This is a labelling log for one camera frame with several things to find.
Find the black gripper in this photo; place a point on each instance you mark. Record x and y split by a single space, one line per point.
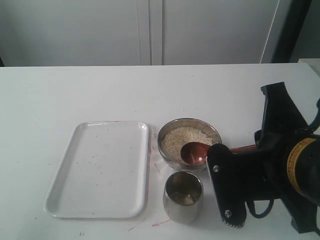
294 165

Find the brown wooden spoon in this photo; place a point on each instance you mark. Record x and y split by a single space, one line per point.
194 153

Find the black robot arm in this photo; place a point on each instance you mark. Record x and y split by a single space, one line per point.
294 165

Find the steel bowl of rice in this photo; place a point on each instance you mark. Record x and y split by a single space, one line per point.
176 133

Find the small steel cup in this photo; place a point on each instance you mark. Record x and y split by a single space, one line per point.
183 197

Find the white rectangular plastic tray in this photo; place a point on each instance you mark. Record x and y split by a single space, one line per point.
103 173

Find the grey cabinet doors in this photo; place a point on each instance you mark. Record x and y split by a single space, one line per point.
139 32

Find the dark vertical post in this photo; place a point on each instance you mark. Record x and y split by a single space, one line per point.
290 31

